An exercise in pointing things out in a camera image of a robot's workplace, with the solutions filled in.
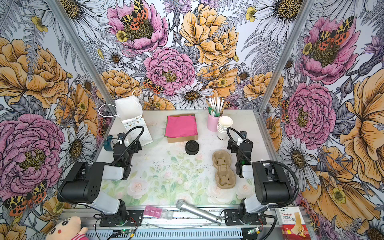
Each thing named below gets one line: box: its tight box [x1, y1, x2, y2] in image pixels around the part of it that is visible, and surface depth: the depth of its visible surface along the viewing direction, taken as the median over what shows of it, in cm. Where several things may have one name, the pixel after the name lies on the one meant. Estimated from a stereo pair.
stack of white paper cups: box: [217, 115, 233, 141], surface depth 97 cm
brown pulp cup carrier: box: [212, 150, 236, 189], surface depth 87 cm
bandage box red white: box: [275, 206, 311, 240], surface depth 71 cm
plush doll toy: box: [45, 216, 89, 240], surface depth 67 cm
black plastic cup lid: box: [185, 140, 200, 156], surface depth 98 cm
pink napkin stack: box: [164, 115, 198, 138], surface depth 111 cm
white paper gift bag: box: [115, 96, 154, 145], surface depth 87 cm
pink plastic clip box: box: [143, 206, 163, 218], surface depth 76 cm
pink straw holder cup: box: [207, 110, 224, 132], surface depth 105 cm
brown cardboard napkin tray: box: [164, 113, 198, 143], surface depth 111 cm
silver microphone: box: [176, 199, 222, 225], surface depth 76 cm
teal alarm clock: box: [102, 134, 115, 151], surface depth 96 cm
